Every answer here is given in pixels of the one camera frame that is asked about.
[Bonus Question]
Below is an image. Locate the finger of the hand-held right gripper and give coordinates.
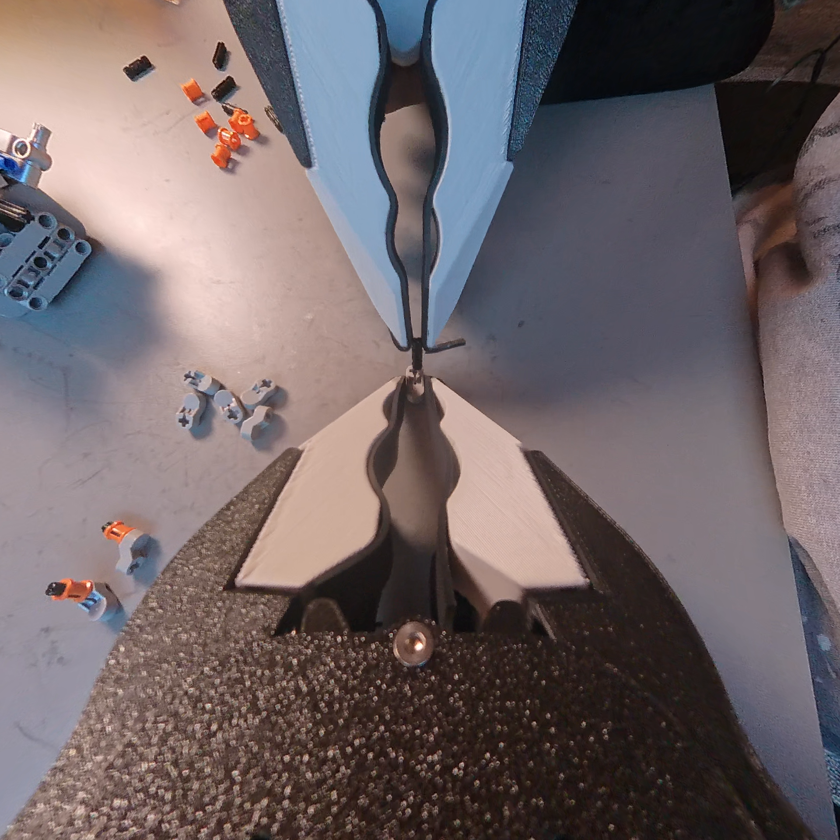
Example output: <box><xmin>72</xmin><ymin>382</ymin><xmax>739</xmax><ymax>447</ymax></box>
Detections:
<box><xmin>276</xmin><ymin>0</ymin><xmax>417</xmax><ymax>350</ymax></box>
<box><xmin>420</xmin><ymin>0</ymin><xmax>529</xmax><ymax>353</ymax></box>

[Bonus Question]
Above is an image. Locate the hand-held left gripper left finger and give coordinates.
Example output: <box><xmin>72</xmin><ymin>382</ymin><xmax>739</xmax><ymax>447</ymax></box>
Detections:
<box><xmin>234</xmin><ymin>376</ymin><xmax>416</xmax><ymax>595</ymax></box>

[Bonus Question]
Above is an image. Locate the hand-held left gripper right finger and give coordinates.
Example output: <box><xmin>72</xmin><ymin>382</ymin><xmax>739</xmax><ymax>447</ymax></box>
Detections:
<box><xmin>420</xmin><ymin>376</ymin><xmax>589</xmax><ymax>621</ymax></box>

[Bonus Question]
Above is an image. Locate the pile of grey connectors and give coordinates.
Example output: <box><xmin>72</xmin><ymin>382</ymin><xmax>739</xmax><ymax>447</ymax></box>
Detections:
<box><xmin>175</xmin><ymin>369</ymin><xmax>280</xmax><ymax>441</ymax></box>

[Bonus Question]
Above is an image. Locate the grey desk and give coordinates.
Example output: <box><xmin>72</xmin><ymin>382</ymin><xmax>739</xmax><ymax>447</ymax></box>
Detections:
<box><xmin>0</xmin><ymin>0</ymin><xmax>840</xmax><ymax>834</ymax></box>

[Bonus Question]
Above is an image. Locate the cluster of orange bushes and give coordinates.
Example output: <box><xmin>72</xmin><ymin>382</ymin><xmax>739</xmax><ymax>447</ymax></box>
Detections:
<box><xmin>180</xmin><ymin>79</ymin><xmax>261</xmax><ymax>169</ymax></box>

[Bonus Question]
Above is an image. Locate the dark cloth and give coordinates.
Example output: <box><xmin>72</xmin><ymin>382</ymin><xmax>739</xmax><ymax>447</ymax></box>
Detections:
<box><xmin>545</xmin><ymin>0</ymin><xmax>775</xmax><ymax>106</ymax></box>

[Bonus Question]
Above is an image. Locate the assembled grey orange connector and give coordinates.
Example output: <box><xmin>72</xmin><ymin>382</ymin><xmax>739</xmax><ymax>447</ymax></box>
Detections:
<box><xmin>101</xmin><ymin>520</ymin><xmax>155</xmax><ymax>575</ymax></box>

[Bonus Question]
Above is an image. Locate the brick engine model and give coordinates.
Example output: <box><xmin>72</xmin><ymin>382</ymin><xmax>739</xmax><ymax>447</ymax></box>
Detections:
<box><xmin>0</xmin><ymin>122</ymin><xmax>93</xmax><ymax>316</ymax></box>

